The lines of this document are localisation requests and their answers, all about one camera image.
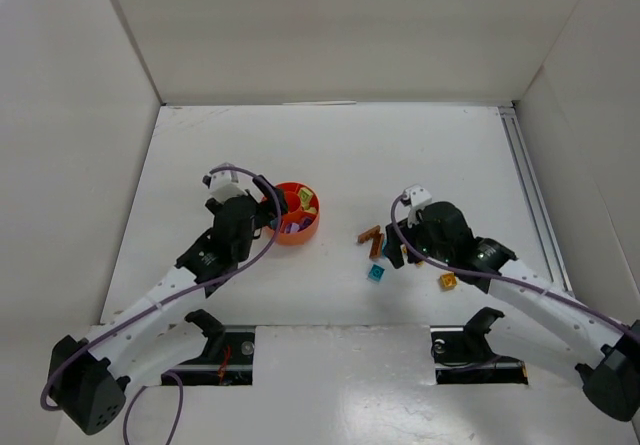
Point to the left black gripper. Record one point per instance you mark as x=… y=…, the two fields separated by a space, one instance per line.
x=263 y=205

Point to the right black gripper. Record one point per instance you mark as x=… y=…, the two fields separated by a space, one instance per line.
x=400 y=243

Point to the purple curved lego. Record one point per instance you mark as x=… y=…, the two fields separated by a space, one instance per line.
x=294 y=227

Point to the purple small lego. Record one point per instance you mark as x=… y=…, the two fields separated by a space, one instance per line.
x=306 y=222

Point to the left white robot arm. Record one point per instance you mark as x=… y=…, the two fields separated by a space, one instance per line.
x=91 y=380

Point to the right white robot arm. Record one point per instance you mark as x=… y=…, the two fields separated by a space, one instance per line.
x=594 y=352

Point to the brown long lego lower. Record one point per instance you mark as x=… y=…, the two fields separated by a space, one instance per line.
x=377 y=244

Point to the brown long lego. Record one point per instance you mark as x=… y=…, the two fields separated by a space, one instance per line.
x=377 y=244
x=369 y=234

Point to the cyan square lego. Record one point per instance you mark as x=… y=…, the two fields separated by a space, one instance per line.
x=376 y=273

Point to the brown long lego upper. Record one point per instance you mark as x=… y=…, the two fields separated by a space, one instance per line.
x=369 y=234

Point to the orange round divided container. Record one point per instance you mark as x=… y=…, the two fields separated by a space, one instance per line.
x=296 y=214

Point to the yellow small lego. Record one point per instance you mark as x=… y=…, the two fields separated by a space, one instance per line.
x=447 y=281

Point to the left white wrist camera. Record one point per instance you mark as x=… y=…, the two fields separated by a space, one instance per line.
x=222 y=183

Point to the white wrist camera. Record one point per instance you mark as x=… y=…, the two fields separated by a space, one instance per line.
x=416 y=198
x=222 y=183

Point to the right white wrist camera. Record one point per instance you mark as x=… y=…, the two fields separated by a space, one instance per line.
x=416 y=198

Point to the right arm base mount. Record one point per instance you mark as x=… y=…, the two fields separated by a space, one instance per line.
x=462 y=355

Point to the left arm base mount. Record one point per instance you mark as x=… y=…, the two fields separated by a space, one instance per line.
x=226 y=358

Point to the aluminium rail right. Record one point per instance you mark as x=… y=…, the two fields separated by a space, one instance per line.
x=534 y=199

